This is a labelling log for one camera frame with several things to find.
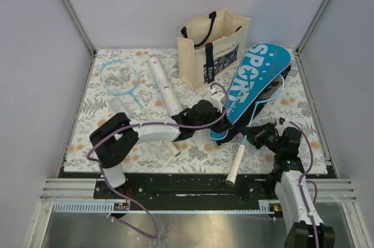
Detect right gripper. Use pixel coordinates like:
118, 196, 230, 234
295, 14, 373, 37
238, 122, 283, 154

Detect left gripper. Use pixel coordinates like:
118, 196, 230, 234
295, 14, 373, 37
195, 105, 233, 135

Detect white shuttlecock tube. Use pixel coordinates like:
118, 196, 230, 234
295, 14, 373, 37
148, 57, 182, 117

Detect light blue racket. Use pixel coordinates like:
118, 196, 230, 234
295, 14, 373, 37
99, 60, 152, 119
225, 74, 285, 187

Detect blue racket cover bag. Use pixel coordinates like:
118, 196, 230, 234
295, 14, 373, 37
209, 43, 292, 145

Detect clear plastic tube cap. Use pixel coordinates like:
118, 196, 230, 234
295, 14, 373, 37
109, 97, 129, 119

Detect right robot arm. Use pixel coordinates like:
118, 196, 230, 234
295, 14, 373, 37
240, 122, 335, 247

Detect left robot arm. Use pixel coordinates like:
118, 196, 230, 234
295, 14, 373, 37
89, 100, 233, 198

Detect beige canvas tote bag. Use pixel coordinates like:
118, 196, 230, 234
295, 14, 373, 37
177, 8, 250, 93

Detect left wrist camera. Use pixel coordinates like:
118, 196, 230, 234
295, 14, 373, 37
210, 88, 226, 112

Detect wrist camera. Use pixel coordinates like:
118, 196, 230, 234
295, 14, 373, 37
275, 117, 288, 128
210, 88, 226, 112

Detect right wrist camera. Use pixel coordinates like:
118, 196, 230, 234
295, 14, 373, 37
275, 117, 288, 128

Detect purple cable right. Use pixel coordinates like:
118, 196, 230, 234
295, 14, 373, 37
288, 120, 321, 248

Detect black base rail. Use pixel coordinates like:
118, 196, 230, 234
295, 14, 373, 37
93, 172, 281, 213

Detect aluminium frame post left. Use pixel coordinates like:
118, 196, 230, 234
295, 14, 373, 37
61, 0, 96, 56

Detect aluminium frame post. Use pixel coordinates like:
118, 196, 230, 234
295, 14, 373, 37
296, 0, 331, 54
61, 0, 96, 56

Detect aluminium frame post right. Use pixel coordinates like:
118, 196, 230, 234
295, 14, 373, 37
296, 0, 331, 54

